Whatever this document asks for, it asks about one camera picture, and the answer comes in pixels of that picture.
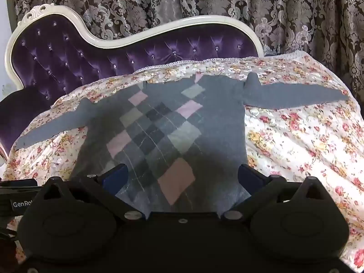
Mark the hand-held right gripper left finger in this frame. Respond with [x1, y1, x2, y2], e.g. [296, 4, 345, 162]
[45, 163, 143, 223]

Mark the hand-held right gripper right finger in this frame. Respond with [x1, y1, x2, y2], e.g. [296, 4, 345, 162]
[221, 164, 325, 223]

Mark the grey argyle sweater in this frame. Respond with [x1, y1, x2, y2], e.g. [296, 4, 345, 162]
[14, 72, 350, 214]

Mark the floral blanket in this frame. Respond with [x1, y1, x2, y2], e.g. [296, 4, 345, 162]
[2, 51, 364, 271]

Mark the purple tufted sofa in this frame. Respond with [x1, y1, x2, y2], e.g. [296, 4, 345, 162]
[0, 4, 264, 160]

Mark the brown damask curtain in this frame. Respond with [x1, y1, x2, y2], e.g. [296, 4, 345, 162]
[6, 0, 364, 116]

